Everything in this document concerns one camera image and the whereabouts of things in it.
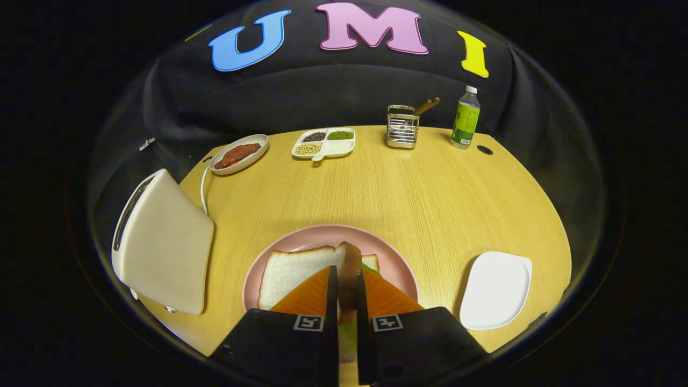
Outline pink round plate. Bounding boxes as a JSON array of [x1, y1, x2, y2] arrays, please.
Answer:
[[242, 224, 420, 313]]

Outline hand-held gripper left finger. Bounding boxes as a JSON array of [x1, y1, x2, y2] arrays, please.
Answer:
[[209, 265, 340, 387]]

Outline green lettuce leaf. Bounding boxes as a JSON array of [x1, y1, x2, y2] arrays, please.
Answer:
[[338, 262, 383, 366]]

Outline white toaster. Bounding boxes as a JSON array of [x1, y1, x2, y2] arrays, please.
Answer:
[[111, 168, 215, 316]]

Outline red meat slice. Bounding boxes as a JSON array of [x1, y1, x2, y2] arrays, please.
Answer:
[[214, 142, 262, 169]]

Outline white square plate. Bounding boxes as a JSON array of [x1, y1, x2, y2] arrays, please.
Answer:
[[459, 251, 533, 331]]

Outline green label plastic bottle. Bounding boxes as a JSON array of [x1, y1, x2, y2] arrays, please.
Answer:
[[450, 85, 482, 150]]

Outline metal wire rack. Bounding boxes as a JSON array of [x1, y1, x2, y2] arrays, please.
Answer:
[[386, 104, 420, 149]]

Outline white oval plate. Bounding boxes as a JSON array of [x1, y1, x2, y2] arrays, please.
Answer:
[[209, 134, 269, 176]]

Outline white divided tray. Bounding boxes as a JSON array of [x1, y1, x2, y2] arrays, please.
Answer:
[[291, 127, 356, 162]]

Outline white bread slice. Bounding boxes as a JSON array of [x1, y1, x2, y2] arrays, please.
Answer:
[[258, 245, 381, 311], [338, 241, 364, 325]]

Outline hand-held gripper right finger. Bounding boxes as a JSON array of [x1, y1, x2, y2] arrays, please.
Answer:
[[356, 267, 490, 386]]

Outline black backdrop cloth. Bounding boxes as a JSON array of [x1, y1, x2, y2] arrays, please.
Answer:
[[89, 0, 603, 216]]

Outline white toaster cable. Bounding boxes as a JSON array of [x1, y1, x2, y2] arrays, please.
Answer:
[[200, 166, 213, 217]]

